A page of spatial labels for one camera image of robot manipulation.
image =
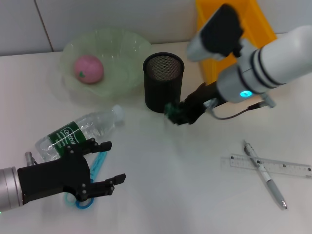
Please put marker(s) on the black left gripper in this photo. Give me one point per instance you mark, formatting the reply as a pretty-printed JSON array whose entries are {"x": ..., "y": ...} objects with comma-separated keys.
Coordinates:
[{"x": 53, "y": 178}]

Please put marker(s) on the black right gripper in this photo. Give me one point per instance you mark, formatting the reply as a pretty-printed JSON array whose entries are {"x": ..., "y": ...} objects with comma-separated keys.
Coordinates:
[{"x": 203, "y": 97}]

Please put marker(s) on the clear water bottle green label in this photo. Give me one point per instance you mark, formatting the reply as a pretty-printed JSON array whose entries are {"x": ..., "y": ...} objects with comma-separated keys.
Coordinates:
[{"x": 73, "y": 137}]

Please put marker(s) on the pink peach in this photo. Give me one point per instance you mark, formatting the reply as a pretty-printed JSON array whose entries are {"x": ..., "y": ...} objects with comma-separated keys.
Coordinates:
[{"x": 89, "y": 69}]

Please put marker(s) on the blue scissors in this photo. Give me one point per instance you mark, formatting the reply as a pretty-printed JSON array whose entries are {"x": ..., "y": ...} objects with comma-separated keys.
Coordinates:
[{"x": 96, "y": 168}]

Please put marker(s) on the black mesh pen holder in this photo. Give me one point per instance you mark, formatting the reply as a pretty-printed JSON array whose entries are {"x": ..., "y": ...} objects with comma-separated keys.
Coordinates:
[{"x": 161, "y": 90}]

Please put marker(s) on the translucent green plastic fruit plate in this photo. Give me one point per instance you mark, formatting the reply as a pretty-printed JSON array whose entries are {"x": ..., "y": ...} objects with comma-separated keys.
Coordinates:
[{"x": 117, "y": 70}]

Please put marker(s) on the silver white pen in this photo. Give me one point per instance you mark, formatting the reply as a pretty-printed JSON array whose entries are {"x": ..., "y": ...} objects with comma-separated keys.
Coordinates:
[{"x": 270, "y": 181}]

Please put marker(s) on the clear plastic ruler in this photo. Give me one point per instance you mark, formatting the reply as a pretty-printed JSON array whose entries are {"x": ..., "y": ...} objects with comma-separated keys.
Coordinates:
[{"x": 287, "y": 168}]

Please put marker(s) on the yellow plastic bin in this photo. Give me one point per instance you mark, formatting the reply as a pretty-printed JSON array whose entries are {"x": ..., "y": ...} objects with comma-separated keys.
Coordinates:
[{"x": 212, "y": 65}]

